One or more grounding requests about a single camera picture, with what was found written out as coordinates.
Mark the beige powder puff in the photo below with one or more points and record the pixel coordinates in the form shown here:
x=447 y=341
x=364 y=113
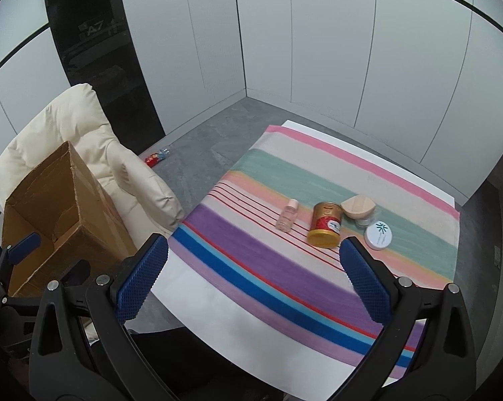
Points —
x=359 y=206

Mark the cream padded armchair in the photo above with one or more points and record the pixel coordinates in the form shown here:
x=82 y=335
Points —
x=109 y=154

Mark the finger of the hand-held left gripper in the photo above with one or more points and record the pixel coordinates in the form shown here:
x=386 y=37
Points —
x=69 y=273
x=23 y=247

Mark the white round jar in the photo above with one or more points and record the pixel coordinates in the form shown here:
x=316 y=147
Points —
x=379 y=236

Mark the striped tablecloth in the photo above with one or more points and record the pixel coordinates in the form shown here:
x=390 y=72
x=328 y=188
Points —
x=276 y=259

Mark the red plastic bottle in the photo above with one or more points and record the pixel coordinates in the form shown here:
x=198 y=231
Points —
x=157 y=156

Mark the wall outlet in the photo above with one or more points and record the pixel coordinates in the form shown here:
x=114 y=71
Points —
x=496 y=255

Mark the small pink bottle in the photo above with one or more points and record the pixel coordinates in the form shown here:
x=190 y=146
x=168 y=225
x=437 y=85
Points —
x=288 y=216

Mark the brown cardboard box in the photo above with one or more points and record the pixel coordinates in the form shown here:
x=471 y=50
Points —
x=74 y=213

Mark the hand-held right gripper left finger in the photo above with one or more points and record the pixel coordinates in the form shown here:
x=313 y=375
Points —
x=140 y=277

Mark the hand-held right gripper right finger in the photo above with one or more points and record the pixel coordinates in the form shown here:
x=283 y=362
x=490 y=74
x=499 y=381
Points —
x=366 y=280

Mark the black glass panel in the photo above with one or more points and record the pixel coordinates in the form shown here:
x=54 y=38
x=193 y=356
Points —
x=97 y=50

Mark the clear plastic puff case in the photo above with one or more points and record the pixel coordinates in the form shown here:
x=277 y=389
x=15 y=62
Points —
x=365 y=221

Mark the red and gold can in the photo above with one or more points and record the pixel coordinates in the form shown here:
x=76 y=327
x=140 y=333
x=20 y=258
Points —
x=325 y=225

